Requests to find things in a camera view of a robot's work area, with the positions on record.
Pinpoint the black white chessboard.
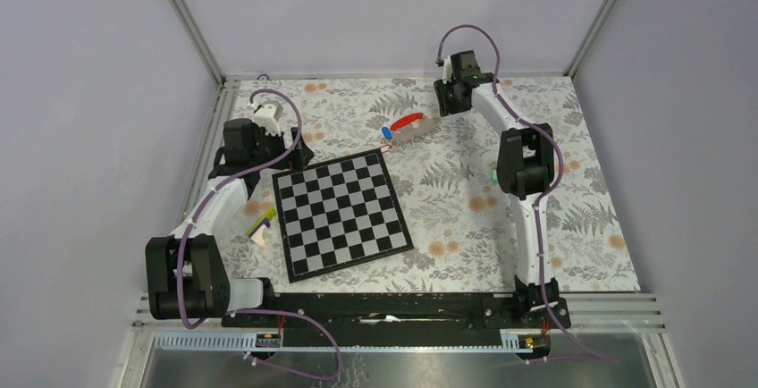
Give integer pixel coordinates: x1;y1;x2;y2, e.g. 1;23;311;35
273;148;414;283

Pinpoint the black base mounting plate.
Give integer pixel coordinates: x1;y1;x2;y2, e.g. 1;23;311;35
221;293;571;349

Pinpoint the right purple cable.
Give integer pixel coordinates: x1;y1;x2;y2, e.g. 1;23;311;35
436;24;620;366

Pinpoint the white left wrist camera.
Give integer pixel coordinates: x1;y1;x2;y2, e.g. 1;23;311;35
252;103;282;136

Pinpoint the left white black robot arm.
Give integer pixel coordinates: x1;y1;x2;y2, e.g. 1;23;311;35
145;118;315;326

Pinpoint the grey slotted cable duct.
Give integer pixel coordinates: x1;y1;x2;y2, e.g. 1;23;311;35
154;330;535;354

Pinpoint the keyring chain with red tag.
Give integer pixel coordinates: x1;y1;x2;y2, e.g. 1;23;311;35
378;112;442;155

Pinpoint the floral patterned table mat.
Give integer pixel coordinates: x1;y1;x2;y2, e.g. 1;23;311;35
216;77;640;292

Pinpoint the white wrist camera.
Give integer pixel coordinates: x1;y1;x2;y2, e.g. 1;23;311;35
442;55;455;84
252;103;282;136

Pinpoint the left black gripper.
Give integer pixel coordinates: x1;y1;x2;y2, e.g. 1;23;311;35
249;123;313;170

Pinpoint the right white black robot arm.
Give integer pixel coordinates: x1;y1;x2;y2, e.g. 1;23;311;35
434;51;570;330

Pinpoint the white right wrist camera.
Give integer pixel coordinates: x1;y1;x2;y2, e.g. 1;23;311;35
442;55;455;84

